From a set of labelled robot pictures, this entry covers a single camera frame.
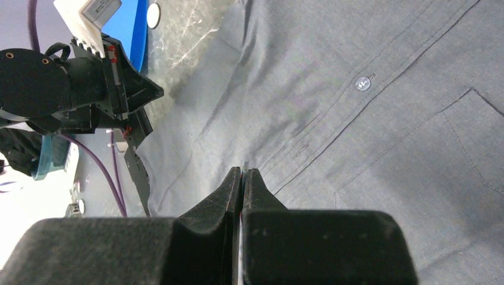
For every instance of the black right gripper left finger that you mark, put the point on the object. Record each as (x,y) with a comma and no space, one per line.
(198,247)

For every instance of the blue flat pad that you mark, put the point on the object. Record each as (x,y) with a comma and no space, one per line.
(129,26)

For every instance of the white round disc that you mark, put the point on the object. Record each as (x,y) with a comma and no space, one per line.
(153,14)

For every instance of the grey button-up shirt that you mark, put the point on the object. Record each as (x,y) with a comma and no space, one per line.
(386,105)

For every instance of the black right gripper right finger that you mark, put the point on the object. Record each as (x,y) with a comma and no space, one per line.
(282,246)

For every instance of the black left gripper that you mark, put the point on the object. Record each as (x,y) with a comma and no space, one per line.
(73,90)

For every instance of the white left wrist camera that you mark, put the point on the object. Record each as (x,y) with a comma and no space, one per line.
(85,20)

